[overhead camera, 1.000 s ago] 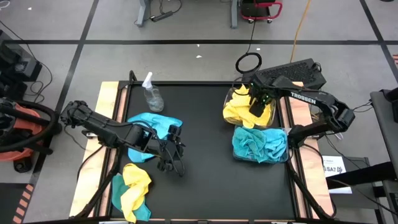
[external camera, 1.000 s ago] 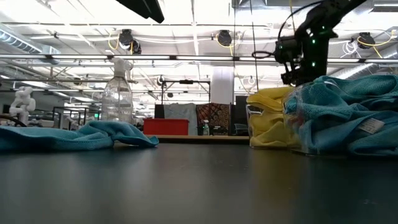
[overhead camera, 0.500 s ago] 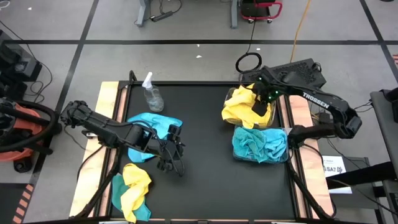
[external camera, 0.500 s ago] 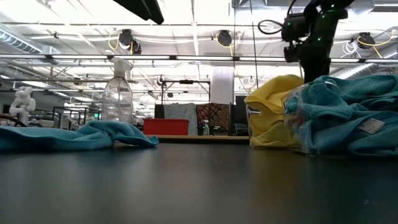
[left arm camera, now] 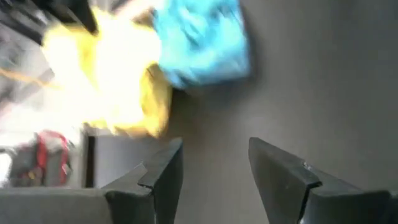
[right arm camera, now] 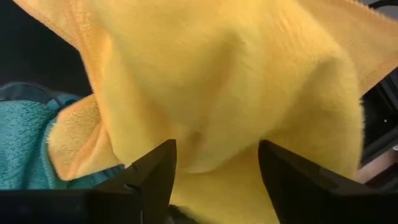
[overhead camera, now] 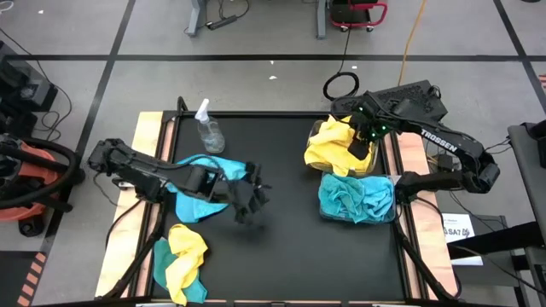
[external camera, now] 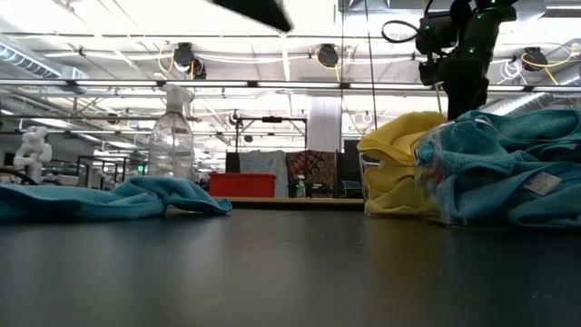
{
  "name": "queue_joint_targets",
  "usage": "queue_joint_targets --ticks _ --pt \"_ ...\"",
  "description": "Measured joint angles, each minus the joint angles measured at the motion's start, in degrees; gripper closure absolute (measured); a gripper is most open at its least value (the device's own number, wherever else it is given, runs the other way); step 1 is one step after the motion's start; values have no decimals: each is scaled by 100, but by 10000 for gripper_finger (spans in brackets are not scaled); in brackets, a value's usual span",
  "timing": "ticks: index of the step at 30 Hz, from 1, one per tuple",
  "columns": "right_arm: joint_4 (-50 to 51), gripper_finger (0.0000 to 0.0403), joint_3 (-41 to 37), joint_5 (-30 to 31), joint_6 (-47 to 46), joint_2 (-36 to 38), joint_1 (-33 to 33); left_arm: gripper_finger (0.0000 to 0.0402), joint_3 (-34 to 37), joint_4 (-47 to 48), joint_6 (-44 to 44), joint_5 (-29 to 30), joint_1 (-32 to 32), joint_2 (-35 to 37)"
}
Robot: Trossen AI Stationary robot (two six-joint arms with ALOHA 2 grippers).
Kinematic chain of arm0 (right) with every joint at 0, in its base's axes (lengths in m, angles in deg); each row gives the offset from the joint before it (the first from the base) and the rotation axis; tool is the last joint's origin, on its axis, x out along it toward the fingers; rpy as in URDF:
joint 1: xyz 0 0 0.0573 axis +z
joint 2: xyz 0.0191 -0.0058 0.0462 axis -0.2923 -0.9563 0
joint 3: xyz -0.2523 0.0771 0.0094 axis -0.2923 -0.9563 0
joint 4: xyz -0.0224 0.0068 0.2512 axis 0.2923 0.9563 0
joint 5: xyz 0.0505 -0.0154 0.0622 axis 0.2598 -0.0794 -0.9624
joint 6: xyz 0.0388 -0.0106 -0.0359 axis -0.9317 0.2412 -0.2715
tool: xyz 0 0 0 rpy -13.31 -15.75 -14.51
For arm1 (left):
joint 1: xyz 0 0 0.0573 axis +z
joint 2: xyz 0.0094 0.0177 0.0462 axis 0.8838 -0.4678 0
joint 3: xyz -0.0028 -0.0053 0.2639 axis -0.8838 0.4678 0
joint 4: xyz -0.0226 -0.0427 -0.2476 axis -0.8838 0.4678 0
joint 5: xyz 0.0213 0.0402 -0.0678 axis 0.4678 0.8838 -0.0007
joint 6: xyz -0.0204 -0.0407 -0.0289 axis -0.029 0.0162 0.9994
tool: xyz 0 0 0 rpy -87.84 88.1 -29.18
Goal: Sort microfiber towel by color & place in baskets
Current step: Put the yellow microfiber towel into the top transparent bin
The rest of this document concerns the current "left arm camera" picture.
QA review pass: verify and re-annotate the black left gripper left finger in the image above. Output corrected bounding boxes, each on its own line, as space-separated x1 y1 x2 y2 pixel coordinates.
104 138 184 224

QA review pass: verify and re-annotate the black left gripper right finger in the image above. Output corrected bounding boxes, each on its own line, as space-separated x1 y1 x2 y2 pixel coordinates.
248 137 398 224

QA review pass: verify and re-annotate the yellow microfiber towel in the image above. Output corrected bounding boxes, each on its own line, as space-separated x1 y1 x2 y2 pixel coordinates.
42 6 174 139

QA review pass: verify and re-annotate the blue microfiber towel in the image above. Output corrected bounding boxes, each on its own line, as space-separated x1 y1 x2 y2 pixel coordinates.
152 0 252 90

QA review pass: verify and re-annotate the orange and black vacuum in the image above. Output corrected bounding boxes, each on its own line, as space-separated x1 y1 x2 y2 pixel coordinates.
9 130 72 187

